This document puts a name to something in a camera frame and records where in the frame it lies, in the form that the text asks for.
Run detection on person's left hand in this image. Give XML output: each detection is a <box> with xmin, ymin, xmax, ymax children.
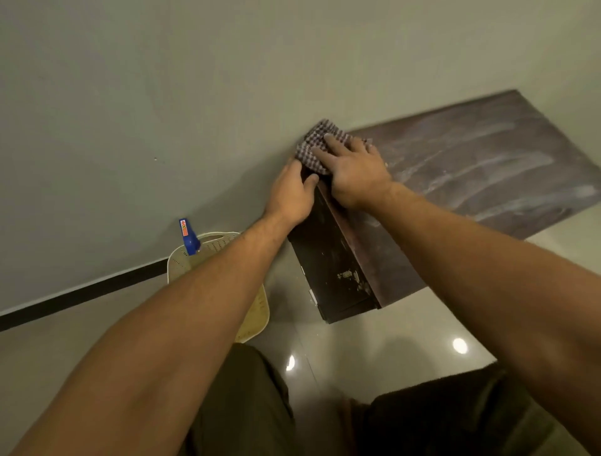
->
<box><xmin>262</xmin><ymin>158</ymin><xmax>320</xmax><ymax>231</ymax></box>

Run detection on person's right hand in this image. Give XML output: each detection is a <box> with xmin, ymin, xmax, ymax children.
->
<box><xmin>310</xmin><ymin>133</ymin><xmax>396</xmax><ymax>212</ymax></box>

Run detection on checkered cleaning cloth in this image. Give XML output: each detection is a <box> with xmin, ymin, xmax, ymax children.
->
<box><xmin>295</xmin><ymin>119</ymin><xmax>372</xmax><ymax>176</ymax></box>

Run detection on dark brown wooden cabinet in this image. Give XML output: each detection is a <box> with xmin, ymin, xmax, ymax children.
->
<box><xmin>287</xmin><ymin>89</ymin><xmax>601</xmax><ymax>325</ymax></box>

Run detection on person's right forearm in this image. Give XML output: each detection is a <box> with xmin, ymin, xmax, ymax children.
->
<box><xmin>364</xmin><ymin>182</ymin><xmax>601</xmax><ymax>456</ymax></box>

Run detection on person's left forearm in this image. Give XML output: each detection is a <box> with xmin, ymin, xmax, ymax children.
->
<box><xmin>8</xmin><ymin>215</ymin><xmax>288</xmax><ymax>456</ymax></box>

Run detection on blue spray bottle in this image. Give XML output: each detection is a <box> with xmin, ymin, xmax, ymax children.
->
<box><xmin>178</xmin><ymin>218</ymin><xmax>202</xmax><ymax>257</ymax></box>

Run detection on cream plastic basket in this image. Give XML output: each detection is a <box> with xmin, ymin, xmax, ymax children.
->
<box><xmin>167</xmin><ymin>231</ymin><xmax>271</xmax><ymax>344</ymax></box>

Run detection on dark olive trousers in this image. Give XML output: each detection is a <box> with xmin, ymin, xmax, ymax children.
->
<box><xmin>177</xmin><ymin>342</ymin><xmax>590</xmax><ymax>456</ymax></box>

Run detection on black baseboard strip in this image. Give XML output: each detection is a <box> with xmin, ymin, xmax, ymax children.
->
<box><xmin>0</xmin><ymin>258</ymin><xmax>169</xmax><ymax>333</ymax></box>

